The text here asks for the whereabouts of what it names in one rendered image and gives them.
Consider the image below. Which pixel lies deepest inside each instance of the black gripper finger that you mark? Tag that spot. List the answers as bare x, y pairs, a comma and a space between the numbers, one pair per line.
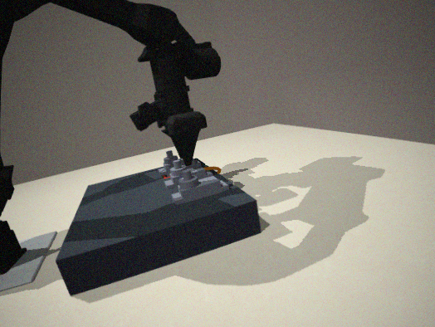
175, 144
186, 143

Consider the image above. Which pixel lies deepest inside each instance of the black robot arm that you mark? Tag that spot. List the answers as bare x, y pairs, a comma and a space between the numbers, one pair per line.
154, 26

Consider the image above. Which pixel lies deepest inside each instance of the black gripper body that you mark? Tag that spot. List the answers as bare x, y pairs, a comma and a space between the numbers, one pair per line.
182, 118

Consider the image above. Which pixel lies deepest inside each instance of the grey micro servo with orange cable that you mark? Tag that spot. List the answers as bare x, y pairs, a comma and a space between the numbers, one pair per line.
168, 164

